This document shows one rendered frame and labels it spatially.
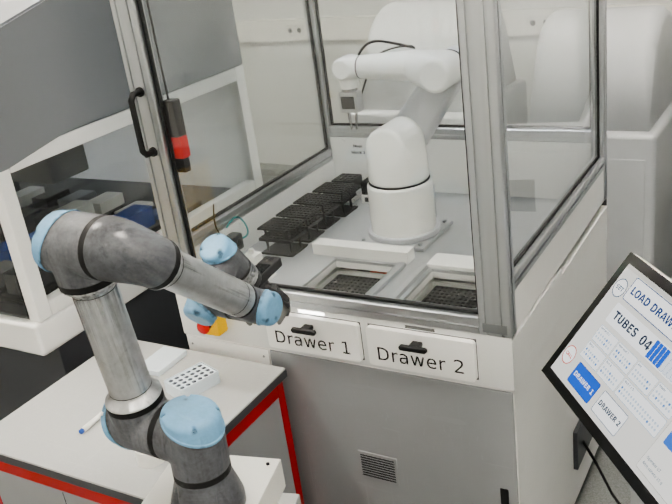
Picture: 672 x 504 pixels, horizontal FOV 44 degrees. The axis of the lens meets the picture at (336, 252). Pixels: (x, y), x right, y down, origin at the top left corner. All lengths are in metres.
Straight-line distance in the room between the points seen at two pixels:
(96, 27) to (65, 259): 1.31
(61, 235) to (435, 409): 1.09
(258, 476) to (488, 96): 0.93
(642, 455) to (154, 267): 0.89
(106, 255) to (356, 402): 1.05
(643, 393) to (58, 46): 1.84
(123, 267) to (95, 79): 1.31
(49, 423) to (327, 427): 0.75
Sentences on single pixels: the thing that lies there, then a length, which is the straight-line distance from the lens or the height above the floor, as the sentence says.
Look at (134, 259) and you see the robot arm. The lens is 1.44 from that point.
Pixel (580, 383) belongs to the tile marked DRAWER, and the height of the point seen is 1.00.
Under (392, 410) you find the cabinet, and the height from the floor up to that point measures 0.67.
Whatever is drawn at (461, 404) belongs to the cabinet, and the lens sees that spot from 2.14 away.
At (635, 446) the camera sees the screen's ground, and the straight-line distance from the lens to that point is 1.56.
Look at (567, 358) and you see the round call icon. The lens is 1.78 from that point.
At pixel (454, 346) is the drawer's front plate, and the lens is 2.03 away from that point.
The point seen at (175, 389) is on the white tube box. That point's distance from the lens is 2.28.
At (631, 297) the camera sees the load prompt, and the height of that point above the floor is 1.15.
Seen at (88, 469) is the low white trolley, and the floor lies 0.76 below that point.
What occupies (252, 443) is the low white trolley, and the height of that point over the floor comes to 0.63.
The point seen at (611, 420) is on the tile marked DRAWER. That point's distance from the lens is 1.62.
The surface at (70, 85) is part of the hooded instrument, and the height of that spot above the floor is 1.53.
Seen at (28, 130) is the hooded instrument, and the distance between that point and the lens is 2.51.
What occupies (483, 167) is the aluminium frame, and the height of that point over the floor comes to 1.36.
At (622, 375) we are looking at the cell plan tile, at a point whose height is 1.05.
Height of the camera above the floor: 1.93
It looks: 23 degrees down
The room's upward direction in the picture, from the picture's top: 8 degrees counter-clockwise
